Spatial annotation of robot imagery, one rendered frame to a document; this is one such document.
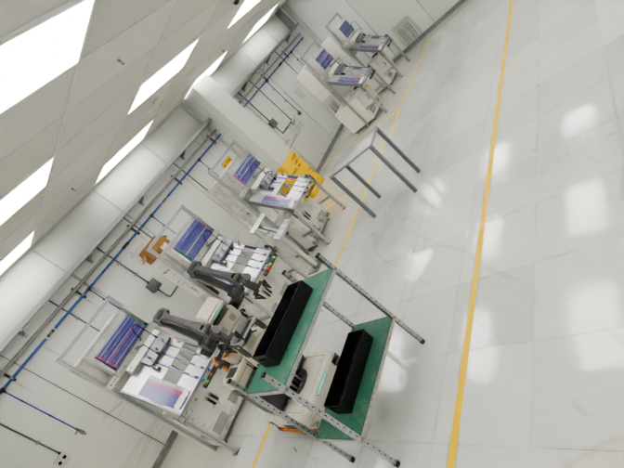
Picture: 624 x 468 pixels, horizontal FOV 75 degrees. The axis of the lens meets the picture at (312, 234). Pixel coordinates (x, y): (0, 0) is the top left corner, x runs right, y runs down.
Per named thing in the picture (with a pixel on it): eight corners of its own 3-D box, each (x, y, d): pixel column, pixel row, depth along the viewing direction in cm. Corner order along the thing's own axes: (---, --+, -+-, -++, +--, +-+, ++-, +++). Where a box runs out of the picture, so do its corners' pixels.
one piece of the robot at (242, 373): (277, 421, 359) (200, 372, 334) (300, 364, 391) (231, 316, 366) (298, 422, 334) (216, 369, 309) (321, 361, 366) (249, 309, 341)
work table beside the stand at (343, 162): (417, 191, 477) (370, 145, 453) (373, 218, 523) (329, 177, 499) (420, 170, 509) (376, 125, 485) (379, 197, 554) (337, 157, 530)
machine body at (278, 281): (299, 287, 565) (265, 261, 547) (279, 331, 523) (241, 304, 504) (275, 298, 613) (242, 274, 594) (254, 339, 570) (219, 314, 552)
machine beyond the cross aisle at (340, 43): (412, 58, 936) (354, -8, 878) (405, 74, 886) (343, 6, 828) (370, 93, 1035) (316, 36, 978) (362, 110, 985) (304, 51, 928)
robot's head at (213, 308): (200, 328, 306) (192, 318, 295) (214, 305, 319) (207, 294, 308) (215, 333, 301) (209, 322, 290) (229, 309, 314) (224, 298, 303)
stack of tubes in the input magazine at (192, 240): (213, 231, 532) (196, 218, 524) (192, 260, 501) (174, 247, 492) (209, 234, 541) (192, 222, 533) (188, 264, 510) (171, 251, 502)
